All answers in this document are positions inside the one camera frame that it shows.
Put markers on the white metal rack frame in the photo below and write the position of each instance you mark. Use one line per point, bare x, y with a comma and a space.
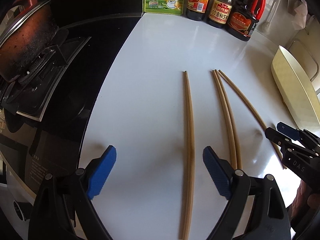
315, 70

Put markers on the person's right hand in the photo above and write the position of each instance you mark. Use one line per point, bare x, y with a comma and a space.
308, 196

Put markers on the black stove pot grate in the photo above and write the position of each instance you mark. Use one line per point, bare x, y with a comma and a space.
55, 57

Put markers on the white plastic bag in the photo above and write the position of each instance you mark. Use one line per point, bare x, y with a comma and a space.
302, 15

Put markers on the soy sauce bottle yellow label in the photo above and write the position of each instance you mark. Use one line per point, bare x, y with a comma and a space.
220, 12

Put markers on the dark vinegar bottle red label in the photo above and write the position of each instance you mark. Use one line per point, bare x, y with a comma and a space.
198, 2

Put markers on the cream plastic utensil holder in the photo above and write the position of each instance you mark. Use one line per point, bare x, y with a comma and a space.
295, 90

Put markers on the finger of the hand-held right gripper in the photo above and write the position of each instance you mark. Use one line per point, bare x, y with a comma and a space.
273, 135
288, 131

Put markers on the scorched orange cooking pot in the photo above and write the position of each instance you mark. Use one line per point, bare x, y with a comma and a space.
25, 50

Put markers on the black glass gas stove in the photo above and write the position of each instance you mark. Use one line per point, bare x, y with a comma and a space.
100, 55

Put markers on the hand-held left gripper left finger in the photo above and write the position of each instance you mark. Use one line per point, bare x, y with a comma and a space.
102, 172

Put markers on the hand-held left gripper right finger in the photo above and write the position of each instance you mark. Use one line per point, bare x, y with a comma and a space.
216, 172

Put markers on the glass pot lid red knob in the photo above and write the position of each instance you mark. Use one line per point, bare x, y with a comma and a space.
22, 12

